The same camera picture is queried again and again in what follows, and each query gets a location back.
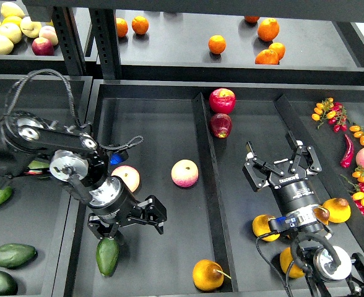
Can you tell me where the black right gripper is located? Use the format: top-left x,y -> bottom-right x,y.
243,131 -> 322,191

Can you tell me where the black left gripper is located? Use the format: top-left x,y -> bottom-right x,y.
87,195 -> 167,244

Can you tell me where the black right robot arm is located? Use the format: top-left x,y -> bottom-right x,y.
243,131 -> 364,296

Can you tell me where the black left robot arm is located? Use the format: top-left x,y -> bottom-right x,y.
0,69 -> 167,239

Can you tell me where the yellow pear bottom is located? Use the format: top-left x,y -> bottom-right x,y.
280,247 -> 305,278

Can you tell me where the dark avocado lower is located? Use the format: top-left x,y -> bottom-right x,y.
0,243 -> 37,269

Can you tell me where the pink apple left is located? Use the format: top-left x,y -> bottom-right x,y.
111,165 -> 141,192

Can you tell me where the pink apple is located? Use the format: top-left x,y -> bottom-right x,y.
171,159 -> 199,187
111,165 -> 141,192

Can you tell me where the bright red apple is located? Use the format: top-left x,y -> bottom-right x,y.
209,88 -> 236,114

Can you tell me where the cherry tomato bunch upper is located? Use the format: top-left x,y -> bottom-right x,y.
311,97 -> 348,132

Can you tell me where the red chili pepper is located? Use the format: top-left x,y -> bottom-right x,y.
340,134 -> 354,168

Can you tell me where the pink apple right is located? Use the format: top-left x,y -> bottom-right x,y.
171,159 -> 199,187

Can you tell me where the black centre divided tray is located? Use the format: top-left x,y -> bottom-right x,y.
64,80 -> 364,296

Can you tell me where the black left tray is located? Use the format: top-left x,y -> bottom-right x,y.
0,75 -> 92,296

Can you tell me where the orange front right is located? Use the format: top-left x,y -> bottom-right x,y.
255,49 -> 279,65

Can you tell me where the orange right small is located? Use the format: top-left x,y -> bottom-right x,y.
268,42 -> 286,61

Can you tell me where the large orange upper right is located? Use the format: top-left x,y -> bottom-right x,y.
257,18 -> 280,42

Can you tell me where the orange centre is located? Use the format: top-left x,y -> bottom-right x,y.
207,35 -> 227,54

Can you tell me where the orange behind shelf edge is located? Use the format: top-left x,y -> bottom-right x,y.
244,15 -> 260,24

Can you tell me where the orange far left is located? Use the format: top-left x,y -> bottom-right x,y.
115,17 -> 128,38

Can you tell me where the dark red apple on shelf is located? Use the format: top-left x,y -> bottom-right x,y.
32,37 -> 54,56

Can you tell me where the pink peach on shelf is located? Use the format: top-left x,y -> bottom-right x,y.
39,25 -> 59,46

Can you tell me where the pale yellow apple right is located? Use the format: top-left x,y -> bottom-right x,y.
20,16 -> 42,38

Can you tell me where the pale yellow apple front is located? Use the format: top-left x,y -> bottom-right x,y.
0,35 -> 14,55

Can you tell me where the pale yellow apple middle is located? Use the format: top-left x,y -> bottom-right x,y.
0,23 -> 22,44

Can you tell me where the black shelf post left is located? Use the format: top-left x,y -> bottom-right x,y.
52,7 -> 86,76

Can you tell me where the black shelf post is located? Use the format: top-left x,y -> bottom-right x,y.
89,8 -> 122,80
52,7 -> 86,76

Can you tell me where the black shelf post right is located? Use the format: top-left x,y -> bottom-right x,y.
89,8 -> 122,80

